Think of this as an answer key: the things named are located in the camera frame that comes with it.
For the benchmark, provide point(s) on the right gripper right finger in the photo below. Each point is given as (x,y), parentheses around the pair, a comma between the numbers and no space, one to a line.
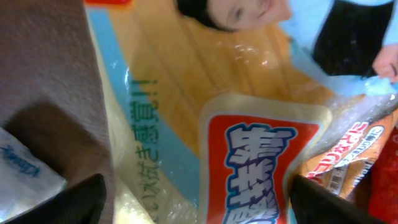
(313,204)

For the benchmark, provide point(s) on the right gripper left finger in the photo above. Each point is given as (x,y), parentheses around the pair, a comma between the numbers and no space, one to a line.
(81,204)

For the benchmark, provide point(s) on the teal tissue pack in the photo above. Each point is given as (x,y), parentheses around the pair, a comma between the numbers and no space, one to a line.
(26,181)

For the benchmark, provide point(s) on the red snack packet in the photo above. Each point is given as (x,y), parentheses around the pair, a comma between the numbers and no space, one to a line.
(383,199)

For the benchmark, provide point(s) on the beige snack bag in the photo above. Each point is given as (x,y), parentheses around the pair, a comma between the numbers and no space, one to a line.
(215,106)

